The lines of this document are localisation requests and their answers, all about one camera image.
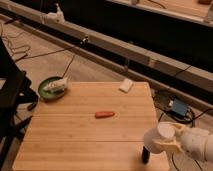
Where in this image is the white object on rail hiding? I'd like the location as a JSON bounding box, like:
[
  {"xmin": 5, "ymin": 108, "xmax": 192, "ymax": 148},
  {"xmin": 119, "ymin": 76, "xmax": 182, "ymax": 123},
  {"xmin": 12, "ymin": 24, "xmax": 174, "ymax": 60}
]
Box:
[{"xmin": 46, "ymin": 4, "xmax": 65, "ymax": 23}]

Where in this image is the white toy on plate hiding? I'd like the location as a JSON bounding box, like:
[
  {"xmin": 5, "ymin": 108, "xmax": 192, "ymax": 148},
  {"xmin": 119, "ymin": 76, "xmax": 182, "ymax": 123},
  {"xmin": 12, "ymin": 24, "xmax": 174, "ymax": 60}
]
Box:
[{"xmin": 44, "ymin": 78, "xmax": 68, "ymax": 92}]

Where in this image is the black eraser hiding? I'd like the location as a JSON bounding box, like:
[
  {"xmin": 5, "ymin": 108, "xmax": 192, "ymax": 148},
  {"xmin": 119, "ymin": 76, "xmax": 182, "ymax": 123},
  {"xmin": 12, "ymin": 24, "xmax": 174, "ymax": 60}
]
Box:
[{"xmin": 142, "ymin": 148, "xmax": 150, "ymax": 164}]

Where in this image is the orange carrot toy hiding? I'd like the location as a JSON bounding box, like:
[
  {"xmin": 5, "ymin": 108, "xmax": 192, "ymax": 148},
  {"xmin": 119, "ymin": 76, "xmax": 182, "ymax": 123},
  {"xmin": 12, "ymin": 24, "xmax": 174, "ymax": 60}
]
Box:
[{"xmin": 95, "ymin": 111, "xmax": 115, "ymax": 119}]

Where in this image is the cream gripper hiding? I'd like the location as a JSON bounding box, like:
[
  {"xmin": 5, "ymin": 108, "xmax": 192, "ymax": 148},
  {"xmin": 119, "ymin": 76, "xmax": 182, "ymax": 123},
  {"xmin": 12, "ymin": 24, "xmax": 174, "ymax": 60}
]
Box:
[{"xmin": 156, "ymin": 122, "xmax": 187, "ymax": 153}]

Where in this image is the green plate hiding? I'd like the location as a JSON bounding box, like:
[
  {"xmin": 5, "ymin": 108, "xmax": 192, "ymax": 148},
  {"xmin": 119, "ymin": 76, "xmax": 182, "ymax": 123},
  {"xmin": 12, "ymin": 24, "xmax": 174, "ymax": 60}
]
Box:
[{"xmin": 38, "ymin": 76, "xmax": 68, "ymax": 101}]

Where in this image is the black chair frame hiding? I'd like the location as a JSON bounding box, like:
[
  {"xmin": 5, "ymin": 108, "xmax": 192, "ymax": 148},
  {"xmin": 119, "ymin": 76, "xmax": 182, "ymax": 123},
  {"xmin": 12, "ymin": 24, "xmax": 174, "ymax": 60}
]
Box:
[{"xmin": 0, "ymin": 37, "xmax": 38, "ymax": 169}]

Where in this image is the blue electronics box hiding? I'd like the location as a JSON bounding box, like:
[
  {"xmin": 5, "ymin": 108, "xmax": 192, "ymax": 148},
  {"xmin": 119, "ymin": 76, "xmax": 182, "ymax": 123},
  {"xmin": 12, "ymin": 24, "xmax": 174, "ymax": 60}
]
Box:
[{"xmin": 169, "ymin": 98, "xmax": 188, "ymax": 118}]

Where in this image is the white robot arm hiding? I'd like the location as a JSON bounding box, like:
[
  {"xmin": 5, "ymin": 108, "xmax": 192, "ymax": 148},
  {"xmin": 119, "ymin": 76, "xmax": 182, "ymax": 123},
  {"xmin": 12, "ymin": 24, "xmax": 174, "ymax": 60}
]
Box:
[{"xmin": 153, "ymin": 122, "xmax": 213, "ymax": 163}]

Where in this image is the white sponge block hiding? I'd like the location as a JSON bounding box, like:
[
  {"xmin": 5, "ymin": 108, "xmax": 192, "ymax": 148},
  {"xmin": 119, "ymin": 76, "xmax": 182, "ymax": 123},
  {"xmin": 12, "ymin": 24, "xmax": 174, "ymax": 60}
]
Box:
[{"xmin": 119, "ymin": 79, "xmax": 134, "ymax": 93}]

